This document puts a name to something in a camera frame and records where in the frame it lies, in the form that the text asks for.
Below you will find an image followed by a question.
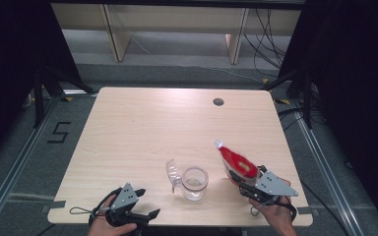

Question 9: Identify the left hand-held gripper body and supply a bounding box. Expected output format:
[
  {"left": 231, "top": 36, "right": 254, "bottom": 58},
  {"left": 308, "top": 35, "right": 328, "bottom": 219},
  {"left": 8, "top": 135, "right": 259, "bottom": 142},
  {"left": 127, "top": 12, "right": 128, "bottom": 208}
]
[{"left": 105, "top": 182, "right": 150, "bottom": 229}]

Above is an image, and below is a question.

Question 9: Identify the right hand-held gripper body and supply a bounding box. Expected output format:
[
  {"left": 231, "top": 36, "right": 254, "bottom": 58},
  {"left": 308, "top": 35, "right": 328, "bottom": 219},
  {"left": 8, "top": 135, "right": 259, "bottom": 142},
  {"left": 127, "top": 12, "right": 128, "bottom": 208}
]
[{"left": 239, "top": 170, "right": 299, "bottom": 207}]

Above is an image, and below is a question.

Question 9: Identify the red and white spout pouch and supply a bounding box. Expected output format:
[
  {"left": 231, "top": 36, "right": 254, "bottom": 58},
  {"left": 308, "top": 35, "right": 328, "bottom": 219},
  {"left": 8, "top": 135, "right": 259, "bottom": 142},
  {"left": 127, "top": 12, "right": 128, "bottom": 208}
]
[{"left": 214, "top": 139, "right": 260, "bottom": 188}]

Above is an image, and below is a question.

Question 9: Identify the clear glass jar with lid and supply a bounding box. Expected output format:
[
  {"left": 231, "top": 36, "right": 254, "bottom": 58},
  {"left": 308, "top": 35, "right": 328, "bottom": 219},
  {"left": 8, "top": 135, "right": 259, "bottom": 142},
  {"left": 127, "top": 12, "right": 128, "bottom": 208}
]
[{"left": 165, "top": 158, "right": 210, "bottom": 202}]

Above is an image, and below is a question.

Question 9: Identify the person's right hand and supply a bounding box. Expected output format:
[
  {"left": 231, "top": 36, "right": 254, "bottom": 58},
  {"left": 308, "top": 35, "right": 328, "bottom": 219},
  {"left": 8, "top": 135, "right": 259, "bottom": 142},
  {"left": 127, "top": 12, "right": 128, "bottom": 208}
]
[{"left": 248, "top": 178, "right": 298, "bottom": 236}]

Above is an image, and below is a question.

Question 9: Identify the person's left hand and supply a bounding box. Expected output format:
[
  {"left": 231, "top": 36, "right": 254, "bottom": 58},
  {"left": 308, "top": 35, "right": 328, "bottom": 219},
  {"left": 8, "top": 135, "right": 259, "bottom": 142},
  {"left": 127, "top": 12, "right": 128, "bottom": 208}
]
[{"left": 87, "top": 195, "right": 139, "bottom": 236}]

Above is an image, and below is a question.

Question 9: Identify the grey tape strip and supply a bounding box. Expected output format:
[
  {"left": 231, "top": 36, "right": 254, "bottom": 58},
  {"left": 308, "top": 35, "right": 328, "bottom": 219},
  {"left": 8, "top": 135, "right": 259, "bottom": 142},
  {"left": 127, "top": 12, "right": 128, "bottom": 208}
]
[
  {"left": 40, "top": 200, "right": 67, "bottom": 214},
  {"left": 296, "top": 206, "right": 320, "bottom": 216}
]

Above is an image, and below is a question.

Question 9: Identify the black metal stand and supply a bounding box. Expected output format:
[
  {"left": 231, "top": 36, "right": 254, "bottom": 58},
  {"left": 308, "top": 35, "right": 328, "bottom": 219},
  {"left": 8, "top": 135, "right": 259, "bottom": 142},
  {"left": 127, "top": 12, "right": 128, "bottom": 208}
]
[
  {"left": 32, "top": 63, "right": 96, "bottom": 129},
  {"left": 260, "top": 68, "right": 313, "bottom": 130}
]

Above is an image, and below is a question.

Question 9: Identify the dark curtain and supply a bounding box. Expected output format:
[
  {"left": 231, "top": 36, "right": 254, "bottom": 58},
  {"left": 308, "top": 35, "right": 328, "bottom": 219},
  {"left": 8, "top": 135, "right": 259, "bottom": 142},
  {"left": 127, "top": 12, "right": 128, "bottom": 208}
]
[
  {"left": 0, "top": 0, "right": 82, "bottom": 168},
  {"left": 280, "top": 0, "right": 378, "bottom": 236}
]

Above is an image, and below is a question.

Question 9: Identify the light wooden shelf unit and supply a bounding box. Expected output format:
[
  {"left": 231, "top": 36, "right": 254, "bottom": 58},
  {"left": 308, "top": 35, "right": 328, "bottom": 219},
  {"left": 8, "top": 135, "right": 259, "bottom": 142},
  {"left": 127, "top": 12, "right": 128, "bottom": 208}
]
[{"left": 50, "top": 3, "right": 301, "bottom": 65}]

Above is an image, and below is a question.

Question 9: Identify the black wrist strap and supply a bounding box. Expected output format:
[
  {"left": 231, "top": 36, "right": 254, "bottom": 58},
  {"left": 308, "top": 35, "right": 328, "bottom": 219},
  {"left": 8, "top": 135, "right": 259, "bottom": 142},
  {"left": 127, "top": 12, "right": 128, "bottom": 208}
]
[
  {"left": 250, "top": 201, "right": 298, "bottom": 223},
  {"left": 89, "top": 187, "right": 123, "bottom": 227}
]

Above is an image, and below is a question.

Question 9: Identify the grey cord loop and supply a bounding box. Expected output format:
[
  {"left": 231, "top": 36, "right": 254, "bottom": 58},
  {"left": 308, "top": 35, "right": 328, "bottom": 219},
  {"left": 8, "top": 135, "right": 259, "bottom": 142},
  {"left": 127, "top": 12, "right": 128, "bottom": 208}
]
[{"left": 69, "top": 206, "right": 95, "bottom": 216}]

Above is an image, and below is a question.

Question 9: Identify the black floor cable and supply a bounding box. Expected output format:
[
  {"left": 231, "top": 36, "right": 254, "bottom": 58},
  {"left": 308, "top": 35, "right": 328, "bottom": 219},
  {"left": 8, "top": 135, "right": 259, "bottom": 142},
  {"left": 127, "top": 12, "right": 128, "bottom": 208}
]
[{"left": 299, "top": 178, "right": 352, "bottom": 236}]

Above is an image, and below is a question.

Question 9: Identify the metal floor rail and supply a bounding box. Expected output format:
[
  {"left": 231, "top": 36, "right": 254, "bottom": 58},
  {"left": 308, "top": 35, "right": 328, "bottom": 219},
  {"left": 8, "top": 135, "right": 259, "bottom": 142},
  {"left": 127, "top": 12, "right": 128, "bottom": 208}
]
[
  {"left": 293, "top": 107, "right": 357, "bottom": 236},
  {"left": 0, "top": 96, "right": 62, "bottom": 227}
]

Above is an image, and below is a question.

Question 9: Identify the thin white floor cable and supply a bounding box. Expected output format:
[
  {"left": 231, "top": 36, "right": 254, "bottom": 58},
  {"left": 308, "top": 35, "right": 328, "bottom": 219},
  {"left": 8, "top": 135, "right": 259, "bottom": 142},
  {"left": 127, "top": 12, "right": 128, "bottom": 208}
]
[{"left": 131, "top": 35, "right": 264, "bottom": 84}]

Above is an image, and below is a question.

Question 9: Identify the bundle of hanging black cables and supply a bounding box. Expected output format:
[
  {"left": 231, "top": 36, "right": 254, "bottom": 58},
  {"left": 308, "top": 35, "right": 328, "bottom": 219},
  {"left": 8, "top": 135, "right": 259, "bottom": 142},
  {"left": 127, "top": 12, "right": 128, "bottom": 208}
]
[{"left": 244, "top": 8, "right": 288, "bottom": 78}]

